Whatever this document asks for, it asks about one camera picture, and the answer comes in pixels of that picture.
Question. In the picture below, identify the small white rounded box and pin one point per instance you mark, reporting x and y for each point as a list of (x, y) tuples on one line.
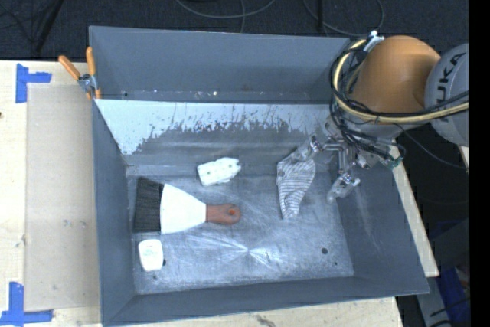
[(150, 254)]

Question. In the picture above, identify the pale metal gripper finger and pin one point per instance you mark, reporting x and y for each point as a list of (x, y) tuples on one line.
[(342, 185), (312, 149)]

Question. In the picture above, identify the grey striped cloth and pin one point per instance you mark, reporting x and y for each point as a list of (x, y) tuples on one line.
[(294, 187)]

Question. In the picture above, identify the pale cardboard board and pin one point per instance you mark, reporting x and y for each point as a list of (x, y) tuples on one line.
[(57, 184)]

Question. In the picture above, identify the grey metal bin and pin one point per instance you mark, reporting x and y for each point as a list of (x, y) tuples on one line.
[(245, 65)]

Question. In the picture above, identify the white dotted toy block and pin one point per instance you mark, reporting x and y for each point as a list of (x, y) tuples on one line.
[(216, 170)]

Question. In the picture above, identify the black and white hand brush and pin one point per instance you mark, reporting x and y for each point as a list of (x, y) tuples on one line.
[(180, 208)]

